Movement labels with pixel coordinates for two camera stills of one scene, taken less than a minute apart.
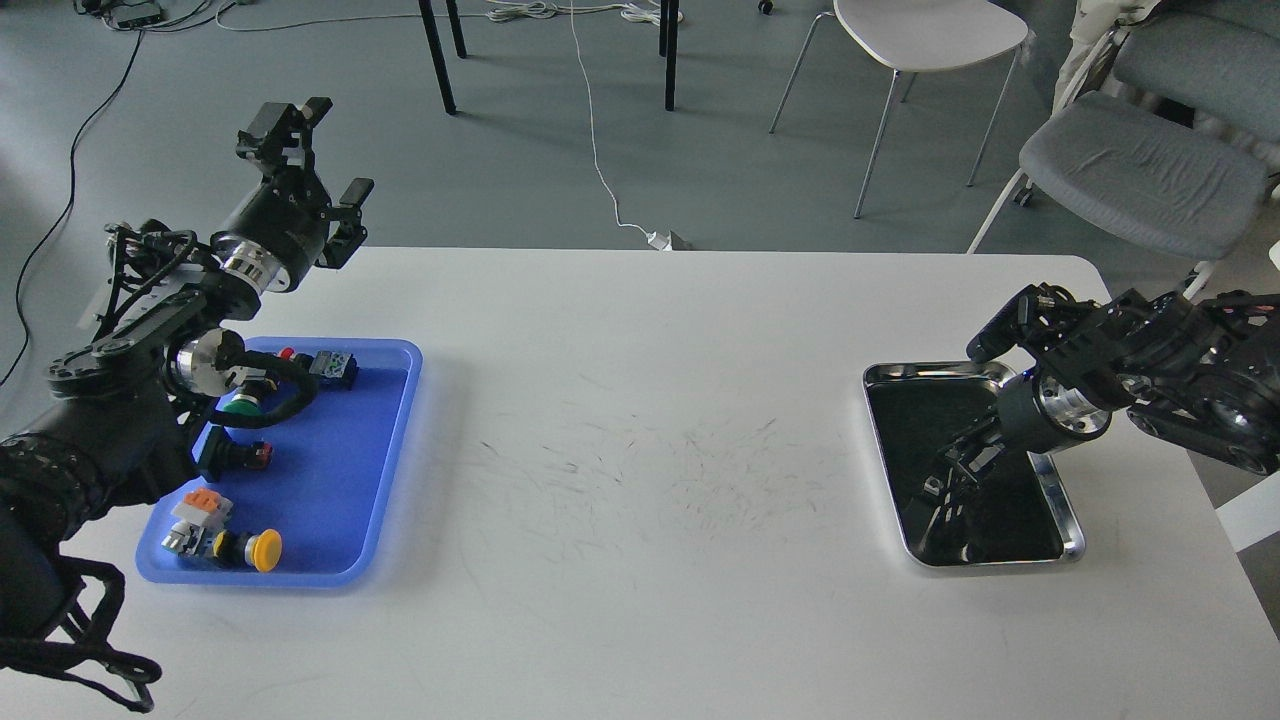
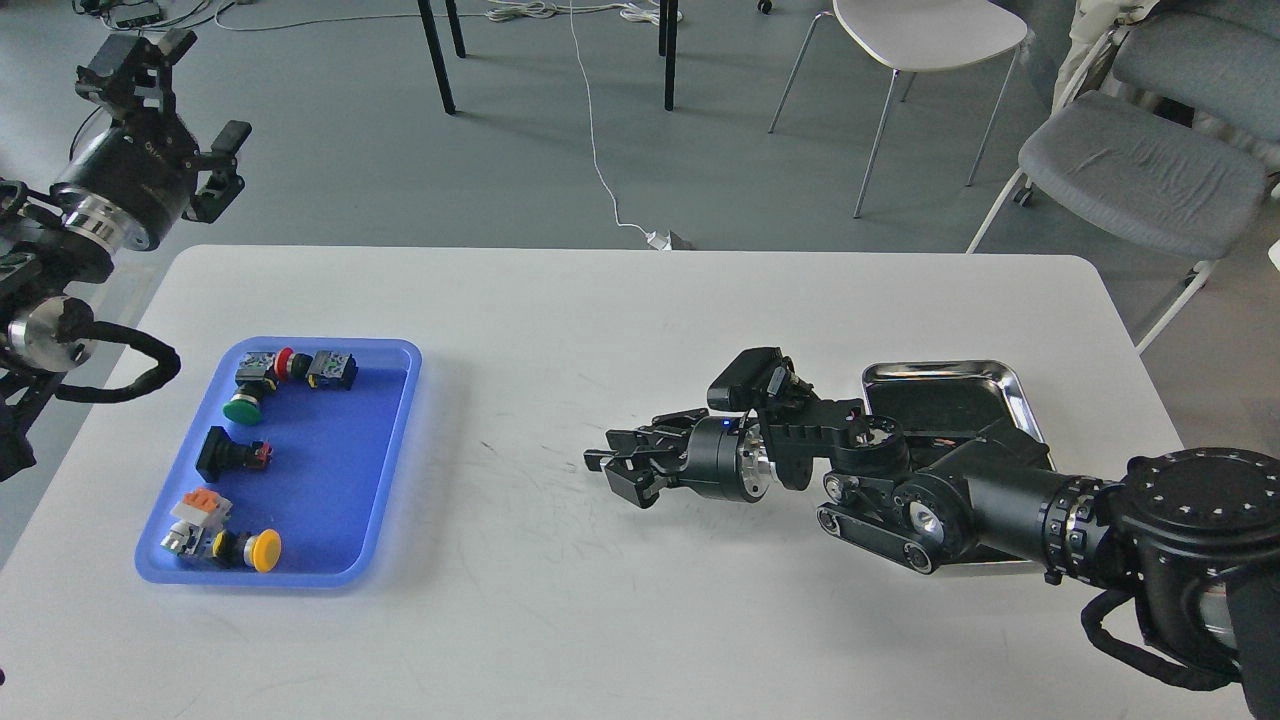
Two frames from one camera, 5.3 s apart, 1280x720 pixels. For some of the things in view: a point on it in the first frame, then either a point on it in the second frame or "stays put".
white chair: [907, 35] stays put
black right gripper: [1033, 414] → [716, 456]
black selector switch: [215, 453] stays put
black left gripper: [278, 232] → [133, 182]
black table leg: [438, 53] stays put
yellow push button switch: [260, 549] stays put
